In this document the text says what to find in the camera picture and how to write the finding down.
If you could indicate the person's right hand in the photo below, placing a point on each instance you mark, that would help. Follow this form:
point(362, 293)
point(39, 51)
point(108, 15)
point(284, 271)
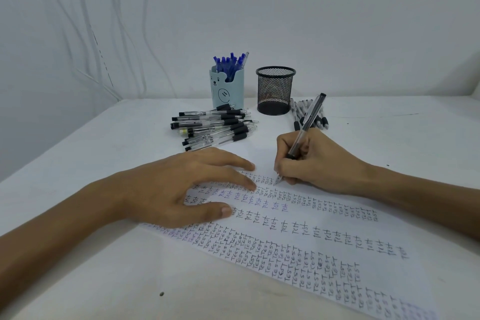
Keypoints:
point(330, 166)

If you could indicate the person's left hand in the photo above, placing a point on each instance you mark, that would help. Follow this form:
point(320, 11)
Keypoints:
point(161, 192)

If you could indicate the person's left middle finger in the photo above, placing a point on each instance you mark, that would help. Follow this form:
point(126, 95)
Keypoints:
point(232, 158)

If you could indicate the person's right thumb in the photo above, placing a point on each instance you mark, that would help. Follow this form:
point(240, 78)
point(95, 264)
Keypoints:
point(285, 151)

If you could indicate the person's left thumb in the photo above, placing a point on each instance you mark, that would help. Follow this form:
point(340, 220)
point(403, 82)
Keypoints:
point(210, 211)

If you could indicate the black and clear pen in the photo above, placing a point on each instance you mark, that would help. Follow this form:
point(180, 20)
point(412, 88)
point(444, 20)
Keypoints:
point(312, 113)

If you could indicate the white handwritten paper sheet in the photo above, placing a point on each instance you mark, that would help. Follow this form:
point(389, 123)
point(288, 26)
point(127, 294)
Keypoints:
point(300, 241)

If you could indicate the person's right forearm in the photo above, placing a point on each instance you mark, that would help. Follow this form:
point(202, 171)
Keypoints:
point(423, 203)

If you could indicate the person's left forearm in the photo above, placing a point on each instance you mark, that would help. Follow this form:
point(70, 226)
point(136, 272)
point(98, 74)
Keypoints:
point(60, 229)

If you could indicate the pile of black grip pens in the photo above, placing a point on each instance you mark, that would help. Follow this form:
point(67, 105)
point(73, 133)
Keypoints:
point(217, 126)

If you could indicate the row of gray pens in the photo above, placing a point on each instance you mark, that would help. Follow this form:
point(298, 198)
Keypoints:
point(298, 113)

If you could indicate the black mesh pen cup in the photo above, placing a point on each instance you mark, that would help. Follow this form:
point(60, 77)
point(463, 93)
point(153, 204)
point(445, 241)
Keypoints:
point(275, 91)

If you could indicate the light blue bear pen holder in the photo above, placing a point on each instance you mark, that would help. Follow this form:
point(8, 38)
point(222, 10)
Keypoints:
point(228, 91)

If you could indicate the bunch of blue pens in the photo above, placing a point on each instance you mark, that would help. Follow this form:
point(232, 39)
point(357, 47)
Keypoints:
point(229, 62)

